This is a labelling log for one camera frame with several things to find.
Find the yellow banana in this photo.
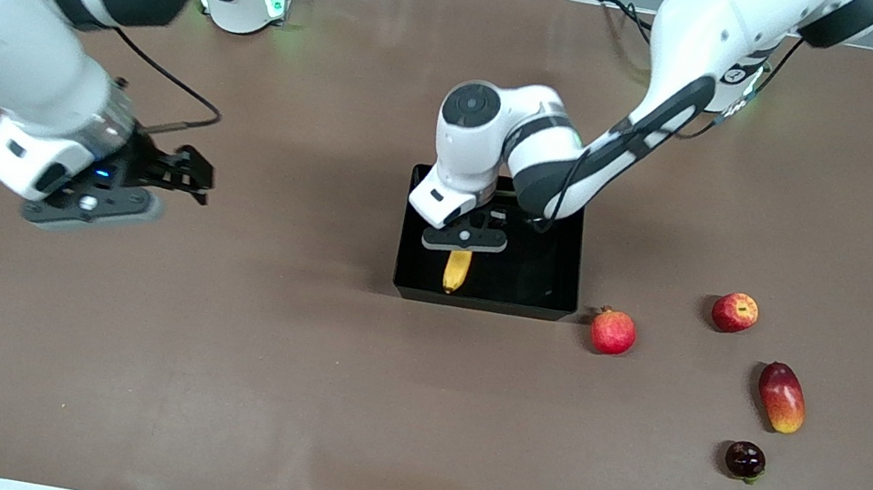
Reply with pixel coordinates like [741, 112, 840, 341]
[440, 247, 474, 297]

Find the black plastic box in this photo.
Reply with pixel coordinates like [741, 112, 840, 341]
[389, 160, 598, 329]

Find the red apple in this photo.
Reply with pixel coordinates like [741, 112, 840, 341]
[709, 288, 762, 339]

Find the red pomegranate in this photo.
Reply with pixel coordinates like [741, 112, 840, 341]
[585, 303, 642, 361]

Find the brown table cloth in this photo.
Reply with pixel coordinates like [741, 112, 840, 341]
[0, 0, 873, 490]

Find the red yellow mango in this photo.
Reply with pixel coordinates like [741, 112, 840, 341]
[750, 359, 815, 438]

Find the dark purple mangosteen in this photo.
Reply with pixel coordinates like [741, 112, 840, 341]
[721, 438, 770, 487]

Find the black base cable bundle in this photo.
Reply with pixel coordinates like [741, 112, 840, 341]
[587, 0, 666, 57]

